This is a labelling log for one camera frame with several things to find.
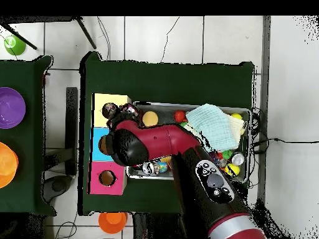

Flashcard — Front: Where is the green cup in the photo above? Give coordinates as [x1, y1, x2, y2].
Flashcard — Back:
[3, 34, 27, 56]

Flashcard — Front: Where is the purple bowl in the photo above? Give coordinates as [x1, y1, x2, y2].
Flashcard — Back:
[0, 87, 26, 129]

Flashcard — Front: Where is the orange bowl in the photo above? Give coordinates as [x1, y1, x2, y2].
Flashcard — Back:
[0, 141, 19, 189]

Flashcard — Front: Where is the wooden box with three holes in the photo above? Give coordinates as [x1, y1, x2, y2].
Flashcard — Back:
[88, 93, 132, 196]

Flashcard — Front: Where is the crushed silver can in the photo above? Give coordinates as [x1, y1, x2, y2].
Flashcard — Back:
[142, 161, 160, 176]

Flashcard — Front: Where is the orange sponge disc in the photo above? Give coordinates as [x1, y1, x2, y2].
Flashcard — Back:
[141, 111, 160, 128]

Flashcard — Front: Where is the cream waffle cloth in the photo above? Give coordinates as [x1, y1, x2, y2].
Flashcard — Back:
[183, 113, 246, 140]

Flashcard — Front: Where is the light blue waffle cloth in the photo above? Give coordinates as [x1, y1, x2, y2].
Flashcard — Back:
[185, 103, 240, 152]

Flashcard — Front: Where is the dark green side tablecloth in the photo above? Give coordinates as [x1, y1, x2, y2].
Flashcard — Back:
[0, 55, 57, 215]

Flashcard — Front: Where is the black upright panel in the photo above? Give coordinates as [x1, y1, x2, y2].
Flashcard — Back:
[65, 87, 79, 176]

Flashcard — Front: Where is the colourful fabric knot toy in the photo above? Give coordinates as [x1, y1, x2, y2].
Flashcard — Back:
[102, 102, 119, 120]

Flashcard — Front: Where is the silver mesh bin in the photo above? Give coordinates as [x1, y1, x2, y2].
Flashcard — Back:
[126, 101, 252, 184]

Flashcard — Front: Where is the red orange ball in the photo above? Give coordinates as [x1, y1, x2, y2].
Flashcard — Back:
[174, 110, 186, 123]

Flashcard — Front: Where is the round silver can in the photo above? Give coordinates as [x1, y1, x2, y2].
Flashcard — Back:
[231, 152, 245, 166]

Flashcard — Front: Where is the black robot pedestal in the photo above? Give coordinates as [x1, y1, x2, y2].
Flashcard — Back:
[131, 212, 186, 239]

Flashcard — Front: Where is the black tripod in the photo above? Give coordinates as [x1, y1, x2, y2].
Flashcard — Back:
[0, 16, 97, 50]

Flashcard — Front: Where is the orange cup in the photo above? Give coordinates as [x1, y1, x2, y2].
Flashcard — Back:
[98, 212, 128, 235]

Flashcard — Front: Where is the black cable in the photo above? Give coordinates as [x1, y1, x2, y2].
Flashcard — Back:
[251, 137, 319, 148]

